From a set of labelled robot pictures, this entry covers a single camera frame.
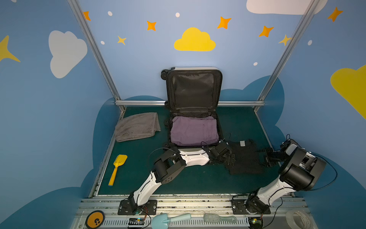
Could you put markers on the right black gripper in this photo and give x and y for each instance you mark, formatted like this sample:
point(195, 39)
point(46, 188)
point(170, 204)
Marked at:
point(270, 156)

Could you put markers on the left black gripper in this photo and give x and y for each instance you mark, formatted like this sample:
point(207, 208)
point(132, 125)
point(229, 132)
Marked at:
point(222, 151)

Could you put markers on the black t-shirt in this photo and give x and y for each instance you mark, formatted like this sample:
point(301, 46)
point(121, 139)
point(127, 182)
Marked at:
point(244, 159)

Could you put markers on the purple trousers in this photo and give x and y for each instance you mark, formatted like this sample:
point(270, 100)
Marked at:
point(192, 131)

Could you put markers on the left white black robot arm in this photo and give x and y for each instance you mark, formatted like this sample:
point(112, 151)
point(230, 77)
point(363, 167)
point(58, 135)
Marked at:
point(172, 162)

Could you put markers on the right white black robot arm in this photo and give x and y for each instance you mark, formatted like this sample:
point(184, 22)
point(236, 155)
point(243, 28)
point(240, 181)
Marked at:
point(300, 172)

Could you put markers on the white hard-shell suitcase black lining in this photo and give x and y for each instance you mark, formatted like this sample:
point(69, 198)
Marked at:
point(193, 92)

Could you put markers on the right small circuit board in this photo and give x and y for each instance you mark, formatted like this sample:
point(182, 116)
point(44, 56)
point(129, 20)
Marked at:
point(255, 223)

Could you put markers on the small circuit board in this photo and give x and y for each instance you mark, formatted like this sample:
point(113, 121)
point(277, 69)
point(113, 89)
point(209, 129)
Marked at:
point(255, 223)
point(135, 223)

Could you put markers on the pale green hair brush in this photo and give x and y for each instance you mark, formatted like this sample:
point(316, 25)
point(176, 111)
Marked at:
point(214, 218)

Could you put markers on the grey folded towel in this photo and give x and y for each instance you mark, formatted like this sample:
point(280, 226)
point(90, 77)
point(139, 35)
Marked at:
point(138, 126)

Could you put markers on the teal toy shovel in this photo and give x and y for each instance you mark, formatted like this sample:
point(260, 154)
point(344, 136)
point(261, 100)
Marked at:
point(162, 221)

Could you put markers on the yellow toy shovel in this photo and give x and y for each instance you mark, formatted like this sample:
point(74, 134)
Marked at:
point(119, 161)

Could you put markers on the left small circuit board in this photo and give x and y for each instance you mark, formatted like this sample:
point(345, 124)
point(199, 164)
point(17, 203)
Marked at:
point(135, 223)

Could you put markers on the orange black round disc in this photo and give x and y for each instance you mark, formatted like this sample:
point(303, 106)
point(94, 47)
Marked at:
point(95, 219)

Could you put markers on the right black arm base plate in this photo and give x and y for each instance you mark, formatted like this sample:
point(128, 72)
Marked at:
point(238, 206)

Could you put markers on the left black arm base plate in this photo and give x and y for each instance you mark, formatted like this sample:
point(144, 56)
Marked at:
point(128, 207)

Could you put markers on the aluminium frame rear crossbar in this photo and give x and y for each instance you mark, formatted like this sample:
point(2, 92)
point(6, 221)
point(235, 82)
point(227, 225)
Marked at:
point(163, 103)

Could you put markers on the right aluminium frame post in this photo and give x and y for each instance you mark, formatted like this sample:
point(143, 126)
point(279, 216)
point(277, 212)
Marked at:
point(296, 36)

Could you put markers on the aluminium frame post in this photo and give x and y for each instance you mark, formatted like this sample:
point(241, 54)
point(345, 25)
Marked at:
point(296, 36)
point(79, 15)

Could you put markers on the left aluminium frame post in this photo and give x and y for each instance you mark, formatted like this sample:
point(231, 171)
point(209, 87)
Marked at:
point(79, 15)

